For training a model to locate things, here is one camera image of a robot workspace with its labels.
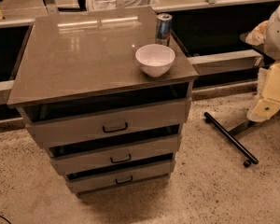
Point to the grey top drawer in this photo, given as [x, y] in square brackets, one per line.
[54, 133]

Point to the grey drawer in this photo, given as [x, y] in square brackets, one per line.
[121, 177]
[116, 155]
[54, 133]

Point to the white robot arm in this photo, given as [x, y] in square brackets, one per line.
[267, 101]

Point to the grey drawer cabinet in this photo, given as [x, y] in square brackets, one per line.
[84, 64]

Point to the grey middle drawer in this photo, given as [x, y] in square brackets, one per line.
[116, 155]

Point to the grey bottom drawer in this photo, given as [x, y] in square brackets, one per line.
[121, 177]

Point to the white bowl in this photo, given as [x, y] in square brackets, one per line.
[154, 59]

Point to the blue silver drink can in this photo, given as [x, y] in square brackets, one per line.
[163, 29]

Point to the black round side table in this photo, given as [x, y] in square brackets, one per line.
[260, 49]

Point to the wire mesh basket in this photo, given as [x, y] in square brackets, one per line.
[113, 4]

